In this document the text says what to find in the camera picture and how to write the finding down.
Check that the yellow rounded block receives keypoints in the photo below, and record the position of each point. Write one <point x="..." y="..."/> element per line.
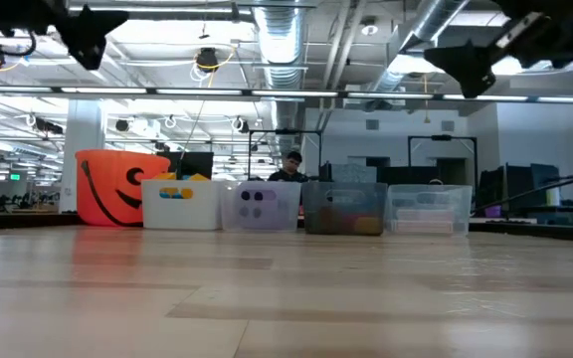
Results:
<point x="164" y="176"/>

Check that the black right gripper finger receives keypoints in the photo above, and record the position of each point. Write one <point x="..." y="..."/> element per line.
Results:
<point x="465" y="64"/>

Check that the black background rig frame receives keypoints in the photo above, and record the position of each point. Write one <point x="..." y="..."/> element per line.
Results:
<point x="440" y="137"/>
<point x="266" y="131"/>

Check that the translucent white plastic bin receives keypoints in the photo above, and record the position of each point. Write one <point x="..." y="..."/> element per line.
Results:
<point x="286" y="221"/>

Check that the pink foam die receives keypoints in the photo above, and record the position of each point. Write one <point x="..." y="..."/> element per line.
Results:
<point x="286" y="211"/>

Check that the silver ventilation duct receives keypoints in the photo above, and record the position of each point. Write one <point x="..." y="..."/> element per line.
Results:
<point x="279" y="40"/>

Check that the large blue studded block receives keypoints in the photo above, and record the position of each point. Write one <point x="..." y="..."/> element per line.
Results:
<point x="167" y="193"/>

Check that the small yellow block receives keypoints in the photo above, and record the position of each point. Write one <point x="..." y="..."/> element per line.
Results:
<point x="187" y="193"/>

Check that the thin black diagonal rod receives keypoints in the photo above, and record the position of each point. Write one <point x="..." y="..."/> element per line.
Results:
<point x="540" y="189"/>

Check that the orange pumpkin face bucket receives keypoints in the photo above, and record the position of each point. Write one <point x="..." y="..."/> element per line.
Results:
<point x="107" y="199"/>

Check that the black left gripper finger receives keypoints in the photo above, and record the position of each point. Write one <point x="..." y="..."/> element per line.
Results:
<point x="87" y="35"/>

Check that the purple foam die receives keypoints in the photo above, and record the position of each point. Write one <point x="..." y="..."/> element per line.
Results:
<point x="254" y="209"/>

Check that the black monitor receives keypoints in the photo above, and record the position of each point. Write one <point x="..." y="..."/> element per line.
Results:
<point x="192" y="166"/>

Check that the white building pillar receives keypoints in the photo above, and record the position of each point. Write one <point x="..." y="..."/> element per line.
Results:
<point x="82" y="129"/>

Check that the grey plastic bin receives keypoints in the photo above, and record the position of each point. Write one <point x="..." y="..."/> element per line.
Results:
<point x="316" y="199"/>

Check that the person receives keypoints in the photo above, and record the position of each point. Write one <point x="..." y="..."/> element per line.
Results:
<point x="290" y="171"/>

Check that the opaque white plastic bin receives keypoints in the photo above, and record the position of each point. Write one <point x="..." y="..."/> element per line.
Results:
<point x="182" y="216"/>

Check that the clear plastic bin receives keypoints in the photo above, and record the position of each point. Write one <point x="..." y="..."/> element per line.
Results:
<point x="458" y="199"/>

